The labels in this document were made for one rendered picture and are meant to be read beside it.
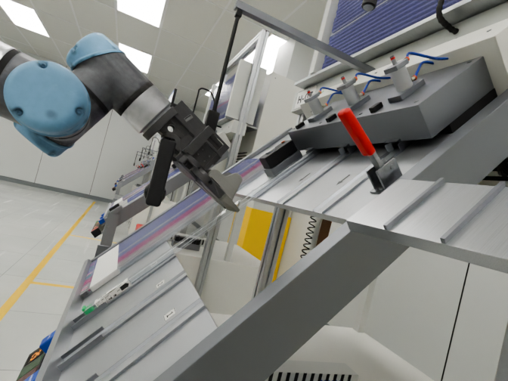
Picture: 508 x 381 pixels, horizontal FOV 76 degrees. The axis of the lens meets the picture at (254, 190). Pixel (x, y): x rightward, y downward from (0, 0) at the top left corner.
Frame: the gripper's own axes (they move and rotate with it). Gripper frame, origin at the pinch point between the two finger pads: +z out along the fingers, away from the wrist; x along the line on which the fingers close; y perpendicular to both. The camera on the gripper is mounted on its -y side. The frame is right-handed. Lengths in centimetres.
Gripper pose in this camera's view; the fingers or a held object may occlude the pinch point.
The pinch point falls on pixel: (229, 209)
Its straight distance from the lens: 61.1
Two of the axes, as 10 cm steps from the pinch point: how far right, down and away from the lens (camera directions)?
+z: 6.6, 6.9, 3.1
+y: 6.6, -7.2, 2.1
